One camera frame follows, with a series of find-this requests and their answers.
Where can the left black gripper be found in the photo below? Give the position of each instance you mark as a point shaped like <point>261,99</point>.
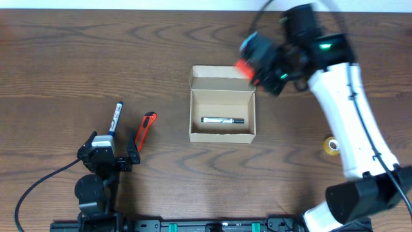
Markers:
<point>113,161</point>

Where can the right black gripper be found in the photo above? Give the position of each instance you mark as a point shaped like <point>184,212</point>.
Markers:
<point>263,70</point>

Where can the black whiteboard marker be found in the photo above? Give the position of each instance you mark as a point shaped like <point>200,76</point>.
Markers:
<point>222,120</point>

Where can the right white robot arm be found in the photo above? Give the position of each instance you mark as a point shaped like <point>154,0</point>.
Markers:
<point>375,181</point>

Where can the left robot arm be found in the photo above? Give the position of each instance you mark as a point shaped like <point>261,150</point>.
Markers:
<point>97,192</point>

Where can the blue whiteboard marker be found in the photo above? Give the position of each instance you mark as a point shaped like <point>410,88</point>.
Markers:
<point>115,119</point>

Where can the orange utility knife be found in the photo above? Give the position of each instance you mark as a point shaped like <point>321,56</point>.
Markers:
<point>147,121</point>

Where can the open cardboard box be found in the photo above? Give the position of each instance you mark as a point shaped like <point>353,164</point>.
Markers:
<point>224,92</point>

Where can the yellow tape roll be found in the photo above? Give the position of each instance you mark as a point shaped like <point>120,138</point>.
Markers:
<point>331,146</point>

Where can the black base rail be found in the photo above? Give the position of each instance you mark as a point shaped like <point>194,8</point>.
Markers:
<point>271,224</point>

